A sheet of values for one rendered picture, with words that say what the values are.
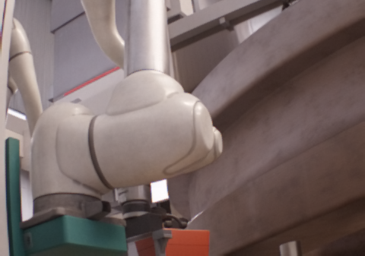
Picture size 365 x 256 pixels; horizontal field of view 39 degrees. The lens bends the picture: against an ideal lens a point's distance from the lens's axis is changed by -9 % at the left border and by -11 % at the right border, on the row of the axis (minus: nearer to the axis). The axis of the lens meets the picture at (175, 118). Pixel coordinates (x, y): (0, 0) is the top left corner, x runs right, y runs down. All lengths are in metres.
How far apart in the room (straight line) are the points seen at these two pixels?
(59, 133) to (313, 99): 1.37
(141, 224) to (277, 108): 1.20
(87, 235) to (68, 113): 0.27
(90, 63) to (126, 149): 4.37
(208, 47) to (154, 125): 5.48
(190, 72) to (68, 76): 1.62
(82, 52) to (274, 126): 3.40
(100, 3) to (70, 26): 4.39
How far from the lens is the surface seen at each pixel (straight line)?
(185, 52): 6.64
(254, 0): 6.27
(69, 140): 1.09
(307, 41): 2.17
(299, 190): 2.05
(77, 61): 5.53
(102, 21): 1.48
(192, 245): 1.59
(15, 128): 5.08
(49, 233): 1.05
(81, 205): 1.06
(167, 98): 1.06
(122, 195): 1.40
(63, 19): 5.99
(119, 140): 1.04
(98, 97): 4.50
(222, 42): 6.41
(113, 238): 1.08
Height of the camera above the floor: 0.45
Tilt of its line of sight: 25 degrees up
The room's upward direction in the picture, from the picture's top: 7 degrees counter-clockwise
